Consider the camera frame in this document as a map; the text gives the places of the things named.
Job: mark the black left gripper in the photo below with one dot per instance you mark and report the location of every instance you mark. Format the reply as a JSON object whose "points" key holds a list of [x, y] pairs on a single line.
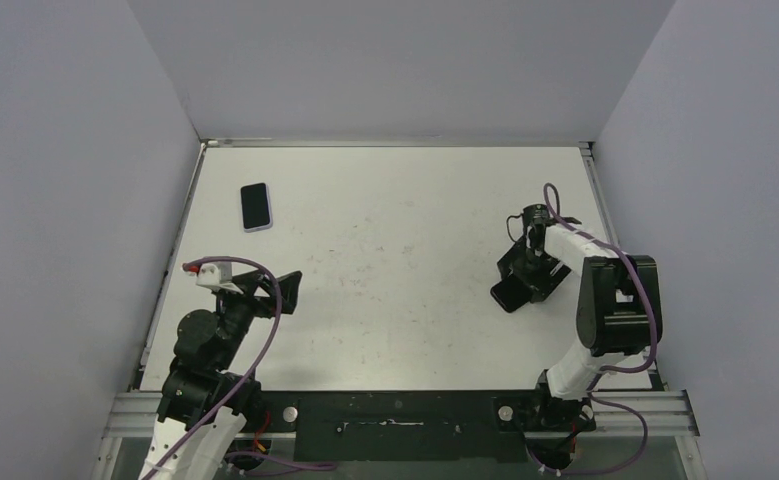
{"points": [[250, 283]]}

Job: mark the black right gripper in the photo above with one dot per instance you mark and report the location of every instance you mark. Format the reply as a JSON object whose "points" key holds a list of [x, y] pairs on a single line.
{"points": [[533, 277]]}

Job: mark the black phone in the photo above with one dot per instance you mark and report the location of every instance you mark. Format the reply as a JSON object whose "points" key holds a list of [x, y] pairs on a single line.
{"points": [[256, 213]]}

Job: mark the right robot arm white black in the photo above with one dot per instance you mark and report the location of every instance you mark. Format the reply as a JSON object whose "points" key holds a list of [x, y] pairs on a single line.
{"points": [[618, 313]]}

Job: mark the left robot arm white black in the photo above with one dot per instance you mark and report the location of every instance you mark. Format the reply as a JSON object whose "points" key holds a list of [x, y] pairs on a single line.
{"points": [[204, 405]]}

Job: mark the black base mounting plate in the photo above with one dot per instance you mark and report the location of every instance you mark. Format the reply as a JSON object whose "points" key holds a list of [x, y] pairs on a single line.
{"points": [[403, 425]]}

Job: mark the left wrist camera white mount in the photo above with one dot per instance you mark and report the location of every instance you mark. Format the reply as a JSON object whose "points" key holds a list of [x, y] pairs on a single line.
{"points": [[214, 276]]}

